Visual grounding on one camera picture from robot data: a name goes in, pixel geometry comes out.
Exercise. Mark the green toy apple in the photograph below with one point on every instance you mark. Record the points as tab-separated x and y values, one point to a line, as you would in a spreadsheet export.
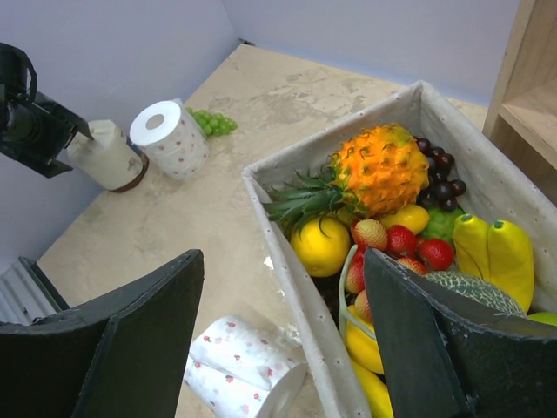
545	317

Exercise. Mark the floral paper roll lying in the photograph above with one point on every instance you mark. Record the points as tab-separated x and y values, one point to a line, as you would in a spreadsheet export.
237	370

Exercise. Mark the floral paper roll back left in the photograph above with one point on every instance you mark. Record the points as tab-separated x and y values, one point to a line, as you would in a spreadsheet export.
171	138

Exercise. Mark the green netted toy melon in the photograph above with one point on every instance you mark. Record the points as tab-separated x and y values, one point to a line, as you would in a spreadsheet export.
479	290

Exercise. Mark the black aluminium base frame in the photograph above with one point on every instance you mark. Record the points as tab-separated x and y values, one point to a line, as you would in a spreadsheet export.
27	294

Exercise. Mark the green grape bunch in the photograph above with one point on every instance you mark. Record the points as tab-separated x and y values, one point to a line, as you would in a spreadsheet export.
213	123

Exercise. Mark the paper roll edge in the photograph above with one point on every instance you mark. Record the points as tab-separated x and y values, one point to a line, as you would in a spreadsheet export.
110	158

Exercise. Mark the orange toy pineapple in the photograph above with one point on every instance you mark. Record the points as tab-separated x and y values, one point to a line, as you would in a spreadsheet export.
376	172

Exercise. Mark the yellow toy lemon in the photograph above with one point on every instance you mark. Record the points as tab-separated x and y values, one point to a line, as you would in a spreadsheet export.
322	246

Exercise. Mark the dark purple toy grapes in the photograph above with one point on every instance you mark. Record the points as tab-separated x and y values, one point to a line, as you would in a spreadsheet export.
442	190

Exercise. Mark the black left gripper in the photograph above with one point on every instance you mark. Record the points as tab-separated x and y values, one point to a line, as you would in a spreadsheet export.
34	127

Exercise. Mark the wicker basket with liner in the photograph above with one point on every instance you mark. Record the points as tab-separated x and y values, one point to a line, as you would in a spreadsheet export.
497	189

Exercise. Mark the yellow toy banana bunch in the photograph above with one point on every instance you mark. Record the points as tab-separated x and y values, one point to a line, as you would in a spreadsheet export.
500	253

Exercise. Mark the red toy strawberry cluster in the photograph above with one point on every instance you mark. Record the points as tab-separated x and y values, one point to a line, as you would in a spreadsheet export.
399	242

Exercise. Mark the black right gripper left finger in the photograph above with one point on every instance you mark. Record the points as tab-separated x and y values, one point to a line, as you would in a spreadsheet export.
122	354

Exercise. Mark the wooden shelf unit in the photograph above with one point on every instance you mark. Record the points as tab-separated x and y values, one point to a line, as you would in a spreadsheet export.
521	118

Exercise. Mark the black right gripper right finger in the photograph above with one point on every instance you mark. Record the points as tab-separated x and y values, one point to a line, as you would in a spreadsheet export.
445	355

